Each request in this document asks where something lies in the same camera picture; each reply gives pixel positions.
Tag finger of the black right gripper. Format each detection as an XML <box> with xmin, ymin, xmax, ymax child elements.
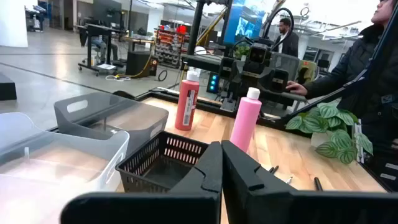
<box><xmin>255</xmin><ymin>68</ymin><xmax>290</xmax><ymax>96</ymax></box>
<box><xmin>219</xmin><ymin>57</ymin><xmax>256</xmax><ymax>97</ymax></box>

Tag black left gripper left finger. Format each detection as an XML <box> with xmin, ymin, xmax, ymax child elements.
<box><xmin>60</xmin><ymin>140</ymin><xmax>223</xmax><ymax>224</ymax></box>

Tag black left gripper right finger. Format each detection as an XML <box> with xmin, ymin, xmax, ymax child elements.
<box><xmin>221</xmin><ymin>139</ymin><xmax>398</xmax><ymax>224</ymax></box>

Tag pink paint bottle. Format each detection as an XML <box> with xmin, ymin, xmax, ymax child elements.
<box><xmin>229</xmin><ymin>86</ymin><xmax>262</xmax><ymax>153</ymax></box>

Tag red paint bottle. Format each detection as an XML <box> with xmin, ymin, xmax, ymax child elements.
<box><xmin>174</xmin><ymin>70</ymin><xmax>200</xmax><ymax>131</ymax></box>

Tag black mesh plastic basket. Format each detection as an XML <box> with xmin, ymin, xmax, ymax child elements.
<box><xmin>115</xmin><ymin>130</ymin><xmax>210</xmax><ymax>194</ymax></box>

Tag grey translucent plastic bin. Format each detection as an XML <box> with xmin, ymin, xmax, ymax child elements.
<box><xmin>53</xmin><ymin>91</ymin><xmax>170</xmax><ymax>156</ymax></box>

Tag person's hand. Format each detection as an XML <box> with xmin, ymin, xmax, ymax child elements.
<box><xmin>285</xmin><ymin>80</ymin><xmax>308</xmax><ymax>96</ymax></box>

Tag controller box blue lights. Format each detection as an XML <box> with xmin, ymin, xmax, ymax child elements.
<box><xmin>206</xmin><ymin>72</ymin><xmax>221</xmax><ymax>95</ymax></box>

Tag olive chair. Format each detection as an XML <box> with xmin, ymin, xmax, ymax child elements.
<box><xmin>297</xmin><ymin>58</ymin><xmax>318</xmax><ymax>85</ymax></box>

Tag person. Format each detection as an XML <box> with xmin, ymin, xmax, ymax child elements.
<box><xmin>285</xmin><ymin>0</ymin><xmax>398</xmax><ymax>150</ymax></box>
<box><xmin>272</xmin><ymin>17</ymin><xmax>300</xmax><ymax>58</ymax></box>

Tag monitor with blue screen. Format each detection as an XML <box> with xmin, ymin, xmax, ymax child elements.
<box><xmin>223</xmin><ymin>0</ymin><xmax>267</xmax><ymax>45</ymax></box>

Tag green striped potted plant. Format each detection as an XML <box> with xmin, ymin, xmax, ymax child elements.
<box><xmin>285</xmin><ymin>102</ymin><xmax>374</xmax><ymax>165</ymax></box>

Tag parts shelf red bins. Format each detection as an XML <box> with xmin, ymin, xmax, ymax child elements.
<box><xmin>154</xmin><ymin>26</ymin><xmax>190</xmax><ymax>68</ymax></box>

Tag black rolling desk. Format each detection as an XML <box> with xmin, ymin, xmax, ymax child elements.
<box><xmin>76</xmin><ymin>23</ymin><xmax>127</xmax><ymax>76</ymax></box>

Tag clear plastic bin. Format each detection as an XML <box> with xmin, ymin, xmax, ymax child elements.
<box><xmin>0</xmin><ymin>111</ymin><xmax>131</xmax><ymax>224</ymax></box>

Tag black platform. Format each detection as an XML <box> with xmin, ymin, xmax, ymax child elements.
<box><xmin>0</xmin><ymin>73</ymin><xmax>17</xmax><ymax>101</ymax></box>

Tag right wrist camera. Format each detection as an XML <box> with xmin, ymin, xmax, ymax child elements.
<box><xmin>247</xmin><ymin>42</ymin><xmax>272</xmax><ymax>72</ymax></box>

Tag black vertical post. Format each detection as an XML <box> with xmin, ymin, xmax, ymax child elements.
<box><xmin>187</xmin><ymin>0</ymin><xmax>206</xmax><ymax>56</ymax></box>

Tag black camera cable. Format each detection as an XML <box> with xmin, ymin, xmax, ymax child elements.
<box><xmin>263</xmin><ymin>7</ymin><xmax>295</xmax><ymax>51</ymax></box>

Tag yellow floor cable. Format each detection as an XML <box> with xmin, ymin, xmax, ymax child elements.
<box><xmin>118</xmin><ymin>46</ymin><xmax>156</xmax><ymax>79</ymax></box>

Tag white cable coil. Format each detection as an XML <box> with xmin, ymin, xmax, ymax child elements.
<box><xmin>105</xmin><ymin>74</ymin><xmax>132</xmax><ymax>83</ymax></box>

